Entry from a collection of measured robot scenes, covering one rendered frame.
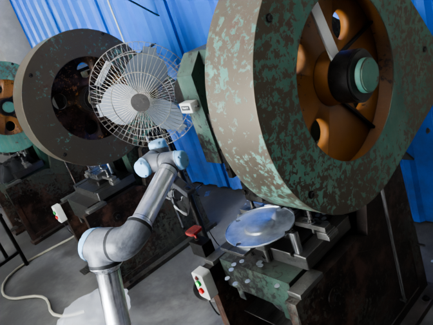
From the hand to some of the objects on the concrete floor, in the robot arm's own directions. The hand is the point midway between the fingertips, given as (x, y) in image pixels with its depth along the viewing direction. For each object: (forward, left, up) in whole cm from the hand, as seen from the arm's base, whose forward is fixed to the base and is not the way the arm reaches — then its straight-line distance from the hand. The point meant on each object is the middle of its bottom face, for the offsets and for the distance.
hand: (187, 213), depth 194 cm
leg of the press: (+35, -13, -85) cm, 93 cm away
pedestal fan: (+80, +43, -84) cm, 124 cm away
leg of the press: (+25, -66, -85) cm, 110 cm away
